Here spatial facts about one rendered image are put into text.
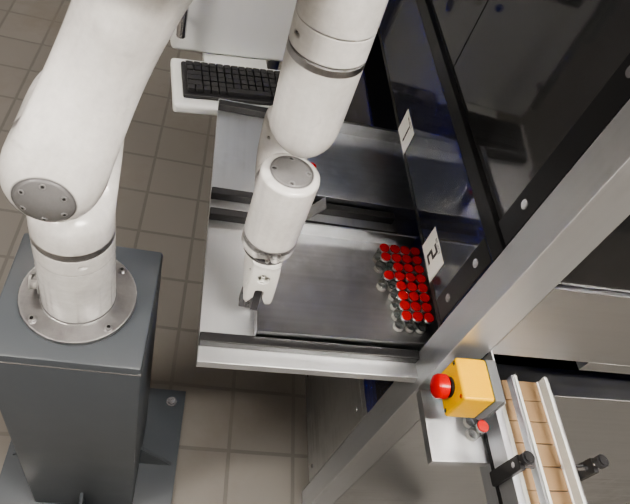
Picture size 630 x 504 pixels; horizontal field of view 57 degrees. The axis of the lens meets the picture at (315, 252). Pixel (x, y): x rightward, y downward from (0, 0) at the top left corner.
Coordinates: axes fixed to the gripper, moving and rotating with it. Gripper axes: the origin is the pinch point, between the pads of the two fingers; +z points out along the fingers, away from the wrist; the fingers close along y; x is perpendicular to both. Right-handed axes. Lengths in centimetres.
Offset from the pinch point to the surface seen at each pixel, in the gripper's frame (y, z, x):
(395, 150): 51, 4, -36
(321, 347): -7.5, 2.0, -13.4
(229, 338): -7.3, 2.2, 2.8
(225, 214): 20.5, 2.2, 4.8
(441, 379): -17.8, -9.6, -29.1
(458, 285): -3.8, -16.0, -32.0
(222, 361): -10.6, 4.2, 3.6
